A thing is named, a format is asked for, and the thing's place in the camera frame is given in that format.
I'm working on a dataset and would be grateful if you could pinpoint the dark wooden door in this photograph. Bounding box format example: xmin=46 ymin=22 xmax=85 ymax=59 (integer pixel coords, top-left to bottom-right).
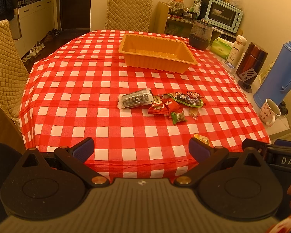
xmin=60 ymin=0 xmax=91 ymax=30

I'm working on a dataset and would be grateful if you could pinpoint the red square snack packet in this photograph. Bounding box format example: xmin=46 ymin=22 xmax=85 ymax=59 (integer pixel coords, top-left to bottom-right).
xmin=148 ymin=95 xmax=169 ymax=115

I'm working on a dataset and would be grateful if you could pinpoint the blue plastic jug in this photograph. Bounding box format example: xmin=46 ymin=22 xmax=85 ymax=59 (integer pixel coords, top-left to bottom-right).
xmin=253 ymin=41 xmax=291 ymax=107

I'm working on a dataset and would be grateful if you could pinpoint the orange plastic tray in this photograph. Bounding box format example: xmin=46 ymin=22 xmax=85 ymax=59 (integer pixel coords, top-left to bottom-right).
xmin=119 ymin=34 xmax=197 ymax=74

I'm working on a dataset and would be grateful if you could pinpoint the orange lid snack jar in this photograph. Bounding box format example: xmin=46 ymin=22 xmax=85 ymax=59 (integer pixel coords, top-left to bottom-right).
xmin=167 ymin=0 xmax=184 ymax=15

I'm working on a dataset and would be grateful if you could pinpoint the small golden candy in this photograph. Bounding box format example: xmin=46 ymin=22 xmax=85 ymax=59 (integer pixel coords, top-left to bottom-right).
xmin=194 ymin=134 xmax=211 ymax=146

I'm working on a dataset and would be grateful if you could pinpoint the quilted beige chair back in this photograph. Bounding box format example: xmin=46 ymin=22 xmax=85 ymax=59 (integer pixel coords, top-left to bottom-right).
xmin=105 ymin=0 xmax=153 ymax=32

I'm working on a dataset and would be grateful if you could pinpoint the grey phone stand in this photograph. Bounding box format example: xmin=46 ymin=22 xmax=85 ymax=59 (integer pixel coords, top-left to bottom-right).
xmin=238 ymin=68 xmax=257 ymax=93

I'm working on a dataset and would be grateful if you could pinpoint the light blue toaster oven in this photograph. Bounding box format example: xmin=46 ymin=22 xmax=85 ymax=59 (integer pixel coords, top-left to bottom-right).
xmin=198 ymin=0 xmax=243 ymax=33

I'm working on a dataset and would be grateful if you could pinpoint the wooden shelf unit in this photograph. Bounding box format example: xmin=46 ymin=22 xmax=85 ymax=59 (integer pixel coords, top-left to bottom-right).
xmin=153 ymin=1 xmax=243 ymax=42

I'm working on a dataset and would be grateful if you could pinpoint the blue white small box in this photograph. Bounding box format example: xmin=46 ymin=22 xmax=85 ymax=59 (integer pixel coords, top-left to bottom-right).
xmin=220 ymin=59 xmax=236 ymax=73

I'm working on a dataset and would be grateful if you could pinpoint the clear candy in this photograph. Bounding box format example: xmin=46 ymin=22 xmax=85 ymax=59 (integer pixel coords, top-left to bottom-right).
xmin=189 ymin=108 xmax=199 ymax=120

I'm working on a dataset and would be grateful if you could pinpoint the white patterned mug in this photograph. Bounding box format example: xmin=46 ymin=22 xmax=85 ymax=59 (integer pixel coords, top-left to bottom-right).
xmin=259 ymin=98 xmax=281 ymax=127

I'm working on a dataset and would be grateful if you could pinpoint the white shoe cabinet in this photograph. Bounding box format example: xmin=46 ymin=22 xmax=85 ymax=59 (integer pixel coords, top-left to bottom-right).
xmin=15 ymin=0 xmax=55 ymax=57

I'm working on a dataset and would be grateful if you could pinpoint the white miffy bottle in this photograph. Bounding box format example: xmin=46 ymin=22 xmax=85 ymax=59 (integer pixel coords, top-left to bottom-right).
xmin=227 ymin=35 xmax=247 ymax=67

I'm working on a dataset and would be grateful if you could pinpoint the dark red candy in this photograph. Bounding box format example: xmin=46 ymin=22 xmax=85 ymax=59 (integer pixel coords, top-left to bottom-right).
xmin=186 ymin=91 xmax=203 ymax=99

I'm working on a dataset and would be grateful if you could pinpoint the green candy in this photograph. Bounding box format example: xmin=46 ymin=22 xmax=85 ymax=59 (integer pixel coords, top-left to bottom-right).
xmin=170 ymin=112 xmax=187 ymax=125

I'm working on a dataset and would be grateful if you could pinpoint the green edged snack bag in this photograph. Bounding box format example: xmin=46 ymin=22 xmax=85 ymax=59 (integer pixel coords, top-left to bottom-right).
xmin=163 ymin=92 xmax=204 ymax=108

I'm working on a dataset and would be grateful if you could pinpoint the dark glass jar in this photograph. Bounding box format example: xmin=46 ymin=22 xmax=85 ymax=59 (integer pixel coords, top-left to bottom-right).
xmin=189 ymin=20 xmax=213 ymax=50

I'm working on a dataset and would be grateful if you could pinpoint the white black snack packet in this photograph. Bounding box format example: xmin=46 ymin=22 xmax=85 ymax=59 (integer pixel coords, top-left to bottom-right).
xmin=117 ymin=88 xmax=153 ymax=110

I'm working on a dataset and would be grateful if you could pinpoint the red white checkered tablecloth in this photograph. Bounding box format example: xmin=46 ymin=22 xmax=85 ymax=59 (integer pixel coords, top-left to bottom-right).
xmin=19 ymin=30 xmax=269 ymax=179

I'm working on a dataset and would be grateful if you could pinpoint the red long snack packet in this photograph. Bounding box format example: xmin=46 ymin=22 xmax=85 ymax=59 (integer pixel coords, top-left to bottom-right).
xmin=162 ymin=97 xmax=183 ymax=115

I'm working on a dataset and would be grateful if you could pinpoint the quilted beige side chair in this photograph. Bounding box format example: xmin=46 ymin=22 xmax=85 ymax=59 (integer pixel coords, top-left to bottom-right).
xmin=0 ymin=19 xmax=29 ymax=130

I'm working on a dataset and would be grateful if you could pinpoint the green tissue pack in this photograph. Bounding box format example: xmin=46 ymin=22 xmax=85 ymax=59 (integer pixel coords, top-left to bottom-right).
xmin=210 ymin=37 xmax=233 ymax=60

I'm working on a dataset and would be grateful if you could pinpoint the brown metallic thermos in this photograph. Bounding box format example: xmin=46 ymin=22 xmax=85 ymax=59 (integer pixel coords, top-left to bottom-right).
xmin=236 ymin=42 xmax=268 ymax=77

